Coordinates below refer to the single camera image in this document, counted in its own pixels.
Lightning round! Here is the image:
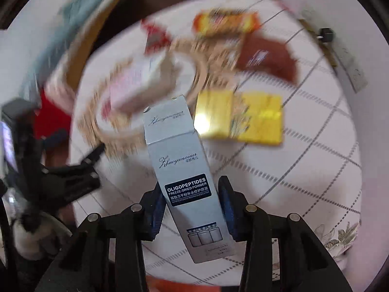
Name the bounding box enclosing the white grid floral tablecloth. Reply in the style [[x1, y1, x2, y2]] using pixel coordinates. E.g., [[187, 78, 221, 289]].
[[70, 0, 363, 283]]

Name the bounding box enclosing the orange yellow snack packet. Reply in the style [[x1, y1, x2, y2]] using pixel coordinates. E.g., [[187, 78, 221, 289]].
[[193, 10, 262, 37]]

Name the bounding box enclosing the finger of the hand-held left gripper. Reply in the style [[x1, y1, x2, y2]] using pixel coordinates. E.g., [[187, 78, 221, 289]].
[[48, 171, 101, 204], [43, 144, 106, 176]]

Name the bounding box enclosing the shiny yellow box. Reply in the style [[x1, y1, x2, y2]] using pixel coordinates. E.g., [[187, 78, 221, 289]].
[[194, 91, 284, 146]]

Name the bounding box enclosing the pink white carton box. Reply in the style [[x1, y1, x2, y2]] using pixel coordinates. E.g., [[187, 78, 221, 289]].
[[102, 50, 176, 117]]

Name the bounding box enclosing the light blue duvet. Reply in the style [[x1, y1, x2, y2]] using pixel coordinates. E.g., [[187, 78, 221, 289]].
[[59, 0, 130, 29]]

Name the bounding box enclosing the red bed sheet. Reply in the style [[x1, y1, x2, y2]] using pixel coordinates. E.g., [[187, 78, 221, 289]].
[[33, 90, 74, 147]]

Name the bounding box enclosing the dark red packet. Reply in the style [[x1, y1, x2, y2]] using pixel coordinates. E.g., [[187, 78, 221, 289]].
[[235, 33, 300, 85]]

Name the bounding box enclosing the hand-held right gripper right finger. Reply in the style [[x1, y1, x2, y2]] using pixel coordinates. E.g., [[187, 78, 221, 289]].
[[216, 175, 347, 292]]

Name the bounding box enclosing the small red packet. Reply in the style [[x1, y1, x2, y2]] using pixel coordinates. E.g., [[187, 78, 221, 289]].
[[141, 18, 171, 57]]

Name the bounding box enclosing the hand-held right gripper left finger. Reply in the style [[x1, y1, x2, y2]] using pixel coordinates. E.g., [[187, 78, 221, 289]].
[[35, 182, 167, 292]]

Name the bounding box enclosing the silver grey carton box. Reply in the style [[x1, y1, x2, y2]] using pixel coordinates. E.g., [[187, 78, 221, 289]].
[[143, 95, 236, 264]]

